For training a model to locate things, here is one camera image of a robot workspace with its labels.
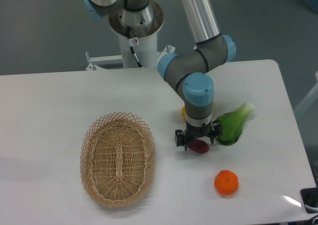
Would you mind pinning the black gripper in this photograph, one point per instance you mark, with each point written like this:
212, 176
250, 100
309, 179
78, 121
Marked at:
211, 130

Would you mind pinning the purple sweet potato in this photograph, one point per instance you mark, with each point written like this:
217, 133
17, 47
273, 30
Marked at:
198, 146

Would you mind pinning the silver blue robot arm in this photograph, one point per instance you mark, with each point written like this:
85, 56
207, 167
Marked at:
187, 74

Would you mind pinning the yellow mango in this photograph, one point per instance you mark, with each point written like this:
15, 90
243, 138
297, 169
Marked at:
183, 113

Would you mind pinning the green bok choy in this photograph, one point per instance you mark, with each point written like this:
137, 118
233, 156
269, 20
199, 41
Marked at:
232, 123

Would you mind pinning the orange tangerine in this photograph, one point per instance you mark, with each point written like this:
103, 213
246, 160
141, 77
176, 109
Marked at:
226, 182

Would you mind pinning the woven wicker basket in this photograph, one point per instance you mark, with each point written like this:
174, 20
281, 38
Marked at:
117, 160

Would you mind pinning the black device at table edge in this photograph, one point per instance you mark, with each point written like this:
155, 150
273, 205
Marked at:
310, 199

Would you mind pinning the white metal base frame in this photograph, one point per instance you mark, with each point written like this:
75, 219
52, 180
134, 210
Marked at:
134, 53

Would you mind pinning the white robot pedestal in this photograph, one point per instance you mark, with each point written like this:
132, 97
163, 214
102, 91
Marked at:
137, 33

